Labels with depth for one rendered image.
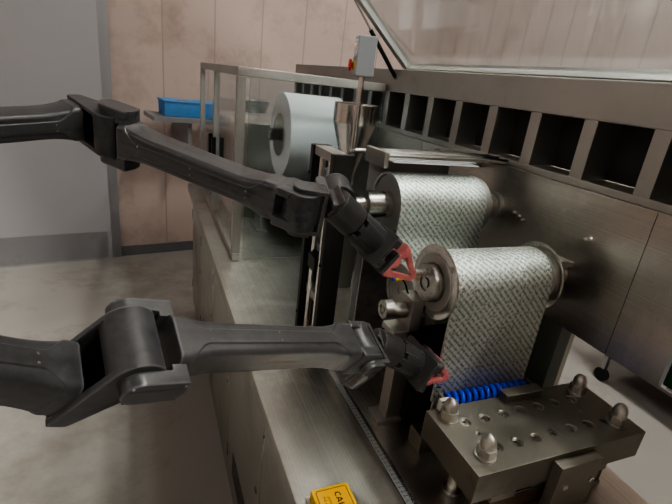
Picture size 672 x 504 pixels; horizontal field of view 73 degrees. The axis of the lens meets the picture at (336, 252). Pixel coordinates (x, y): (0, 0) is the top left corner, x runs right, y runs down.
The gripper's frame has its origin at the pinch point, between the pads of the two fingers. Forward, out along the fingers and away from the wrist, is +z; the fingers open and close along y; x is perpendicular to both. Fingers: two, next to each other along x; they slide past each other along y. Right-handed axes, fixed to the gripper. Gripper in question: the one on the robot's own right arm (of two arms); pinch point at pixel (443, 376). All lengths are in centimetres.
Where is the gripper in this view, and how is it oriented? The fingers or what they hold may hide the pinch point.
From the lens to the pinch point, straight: 96.1
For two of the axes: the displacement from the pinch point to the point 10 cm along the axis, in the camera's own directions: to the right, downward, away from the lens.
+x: 5.6, -8.2, -1.2
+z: 7.5, 4.4, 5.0
